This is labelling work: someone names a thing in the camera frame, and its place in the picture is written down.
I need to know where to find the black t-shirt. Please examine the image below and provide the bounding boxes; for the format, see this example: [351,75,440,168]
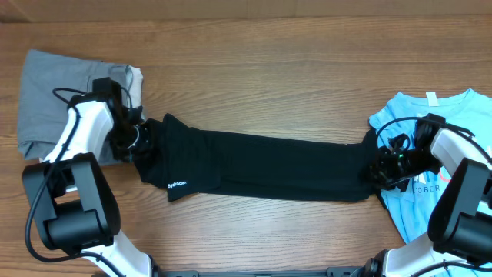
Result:
[134,114,377,202]

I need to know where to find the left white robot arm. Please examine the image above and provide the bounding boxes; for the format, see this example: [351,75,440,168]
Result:
[22,78,163,276]

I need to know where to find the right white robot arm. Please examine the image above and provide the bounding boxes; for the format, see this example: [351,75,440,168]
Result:
[353,114,491,276]

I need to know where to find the light blue printed t-shirt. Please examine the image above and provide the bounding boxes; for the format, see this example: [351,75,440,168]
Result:
[368,88,492,277]

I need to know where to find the grey folded trousers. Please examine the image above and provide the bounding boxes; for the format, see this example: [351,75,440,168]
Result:
[17,49,132,160]

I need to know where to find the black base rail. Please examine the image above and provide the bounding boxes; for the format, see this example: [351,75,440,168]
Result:
[158,266,364,277]

